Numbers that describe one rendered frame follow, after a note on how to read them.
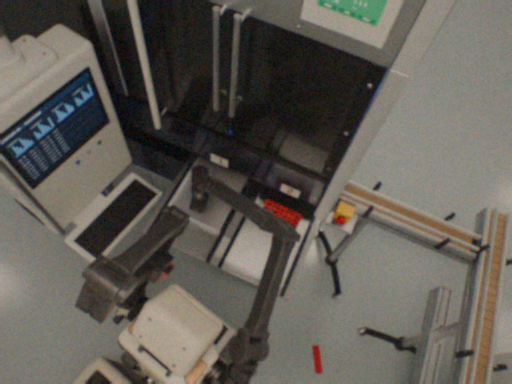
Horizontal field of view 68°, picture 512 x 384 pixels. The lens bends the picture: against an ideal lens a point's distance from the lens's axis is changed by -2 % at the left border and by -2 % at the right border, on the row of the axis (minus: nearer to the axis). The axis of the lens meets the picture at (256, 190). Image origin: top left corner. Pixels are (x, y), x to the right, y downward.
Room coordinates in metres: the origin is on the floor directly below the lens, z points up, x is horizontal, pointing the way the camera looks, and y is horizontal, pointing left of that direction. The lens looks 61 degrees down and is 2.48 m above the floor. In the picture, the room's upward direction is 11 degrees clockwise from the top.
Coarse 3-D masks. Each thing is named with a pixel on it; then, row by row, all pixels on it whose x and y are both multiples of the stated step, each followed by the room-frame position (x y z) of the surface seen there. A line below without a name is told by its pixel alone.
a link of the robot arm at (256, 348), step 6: (252, 342) 0.15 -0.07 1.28; (258, 342) 0.16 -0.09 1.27; (252, 348) 0.13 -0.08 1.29; (258, 348) 0.14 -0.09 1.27; (252, 354) 0.12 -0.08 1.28; (258, 354) 0.12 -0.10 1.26; (252, 360) 0.10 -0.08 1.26; (258, 360) 0.11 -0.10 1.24; (240, 366) 0.08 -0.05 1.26; (246, 366) 0.08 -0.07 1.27; (252, 366) 0.09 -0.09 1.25; (240, 372) 0.07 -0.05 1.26; (246, 372) 0.07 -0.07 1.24; (252, 372) 0.07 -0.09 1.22
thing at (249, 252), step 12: (252, 228) 0.68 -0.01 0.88; (300, 228) 0.72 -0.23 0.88; (240, 240) 0.61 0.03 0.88; (252, 240) 0.62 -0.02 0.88; (264, 240) 0.63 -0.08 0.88; (300, 240) 0.65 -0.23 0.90; (240, 252) 0.55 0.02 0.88; (252, 252) 0.56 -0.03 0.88; (264, 252) 0.58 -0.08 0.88; (240, 264) 0.50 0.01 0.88; (252, 264) 0.51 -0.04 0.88; (264, 264) 0.52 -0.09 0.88; (288, 264) 0.54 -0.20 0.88
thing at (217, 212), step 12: (216, 168) 0.94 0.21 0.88; (228, 168) 0.96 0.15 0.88; (228, 180) 0.89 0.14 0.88; (240, 180) 0.90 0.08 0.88; (180, 192) 0.78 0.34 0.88; (240, 192) 0.83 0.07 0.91; (168, 204) 0.70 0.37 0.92; (180, 204) 0.72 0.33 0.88; (216, 204) 0.76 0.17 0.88; (192, 216) 0.68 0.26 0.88; (204, 216) 0.69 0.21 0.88; (216, 216) 0.70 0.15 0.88; (228, 216) 0.71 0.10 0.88; (216, 228) 0.63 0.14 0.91
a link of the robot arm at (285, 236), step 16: (272, 224) 0.48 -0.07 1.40; (288, 224) 0.50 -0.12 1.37; (272, 240) 0.44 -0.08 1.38; (288, 240) 0.44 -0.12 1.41; (272, 256) 0.39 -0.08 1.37; (288, 256) 0.40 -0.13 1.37; (272, 272) 0.35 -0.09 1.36; (272, 288) 0.30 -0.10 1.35; (256, 304) 0.26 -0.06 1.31; (272, 304) 0.26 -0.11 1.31; (256, 320) 0.21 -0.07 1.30; (240, 336) 0.16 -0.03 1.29; (256, 336) 0.17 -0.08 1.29; (240, 352) 0.12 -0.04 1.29
